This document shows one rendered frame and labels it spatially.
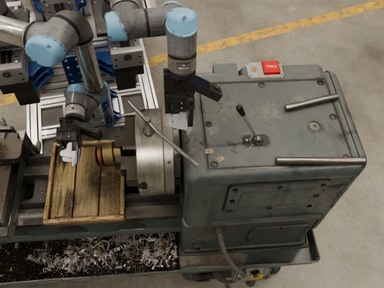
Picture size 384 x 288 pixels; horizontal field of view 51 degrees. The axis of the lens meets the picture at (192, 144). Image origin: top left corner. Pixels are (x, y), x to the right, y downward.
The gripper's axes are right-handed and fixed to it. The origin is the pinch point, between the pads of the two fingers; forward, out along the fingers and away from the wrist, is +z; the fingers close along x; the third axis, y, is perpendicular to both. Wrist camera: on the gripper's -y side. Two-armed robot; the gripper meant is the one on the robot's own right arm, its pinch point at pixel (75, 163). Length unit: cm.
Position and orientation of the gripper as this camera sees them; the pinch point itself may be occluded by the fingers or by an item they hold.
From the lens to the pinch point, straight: 148.5
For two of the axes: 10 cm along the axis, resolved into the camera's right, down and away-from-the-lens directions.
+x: 0.2, -5.4, -8.4
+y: -10.0, 0.6, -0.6
